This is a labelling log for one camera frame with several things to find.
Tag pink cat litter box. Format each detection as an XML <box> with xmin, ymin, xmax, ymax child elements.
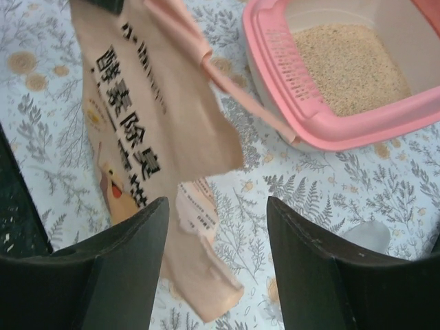
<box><xmin>242</xmin><ymin>1</ymin><xmax>439</xmax><ymax>151</ymax></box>

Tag clear plastic scoop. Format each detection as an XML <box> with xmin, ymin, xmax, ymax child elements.
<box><xmin>342</xmin><ymin>221</ymin><xmax>391</xmax><ymax>254</ymax></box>

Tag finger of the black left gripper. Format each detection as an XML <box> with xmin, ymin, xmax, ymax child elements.
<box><xmin>78</xmin><ymin>0</ymin><xmax>124</xmax><ymax>14</ymax></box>

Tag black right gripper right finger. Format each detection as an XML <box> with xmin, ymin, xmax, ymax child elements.
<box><xmin>267</xmin><ymin>197</ymin><xmax>439</xmax><ymax>329</ymax></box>

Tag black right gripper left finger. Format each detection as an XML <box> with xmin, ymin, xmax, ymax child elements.
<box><xmin>1</xmin><ymin>197</ymin><xmax>169</xmax><ymax>329</ymax></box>

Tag pink cat litter bag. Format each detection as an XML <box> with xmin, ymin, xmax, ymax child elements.
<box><xmin>70</xmin><ymin>1</ymin><xmax>296</xmax><ymax>322</ymax></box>

